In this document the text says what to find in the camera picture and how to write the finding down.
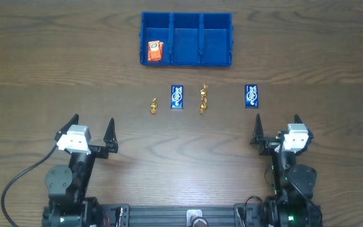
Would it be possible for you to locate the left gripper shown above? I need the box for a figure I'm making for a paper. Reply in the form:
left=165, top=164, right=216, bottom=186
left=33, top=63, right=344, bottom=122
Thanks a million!
left=54, top=113, right=120, bottom=160

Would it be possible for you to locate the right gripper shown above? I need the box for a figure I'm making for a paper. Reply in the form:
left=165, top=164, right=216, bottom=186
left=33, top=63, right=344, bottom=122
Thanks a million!
left=250, top=113, right=305, bottom=156

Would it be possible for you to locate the blue candy pack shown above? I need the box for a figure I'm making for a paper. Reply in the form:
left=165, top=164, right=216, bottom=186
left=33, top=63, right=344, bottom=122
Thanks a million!
left=170, top=84, right=184, bottom=110
left=245, top=84, right=259, bottom=110

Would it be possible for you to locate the blue tray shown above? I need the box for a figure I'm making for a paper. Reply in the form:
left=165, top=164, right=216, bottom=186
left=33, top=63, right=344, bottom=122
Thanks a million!
left=139, top=11, right=234, bottom=67

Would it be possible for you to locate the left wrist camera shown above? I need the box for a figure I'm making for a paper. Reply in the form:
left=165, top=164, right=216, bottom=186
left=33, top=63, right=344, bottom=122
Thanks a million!
left=55, top=124, right=92, bottom=156

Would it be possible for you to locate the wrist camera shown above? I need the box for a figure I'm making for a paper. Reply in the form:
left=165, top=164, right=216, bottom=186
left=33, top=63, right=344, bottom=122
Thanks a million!
left=281, top=123, right=314, bottom=154
left=55, top=124, right=92, bottom=156

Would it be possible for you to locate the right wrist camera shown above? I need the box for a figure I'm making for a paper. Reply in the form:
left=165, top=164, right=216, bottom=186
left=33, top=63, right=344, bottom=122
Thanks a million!
left=281, top=123, right=314, bottom=154

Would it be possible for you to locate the black cable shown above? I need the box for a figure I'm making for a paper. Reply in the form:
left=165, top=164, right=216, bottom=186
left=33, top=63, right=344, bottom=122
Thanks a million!
left=264, top=162, right=279, bottom=194
left=0, top=143, right=59, bottom=227

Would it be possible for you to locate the mounting rail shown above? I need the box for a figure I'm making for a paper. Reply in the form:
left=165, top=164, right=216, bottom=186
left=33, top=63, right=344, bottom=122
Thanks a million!
left=42, top=204, right=323, bottom=227

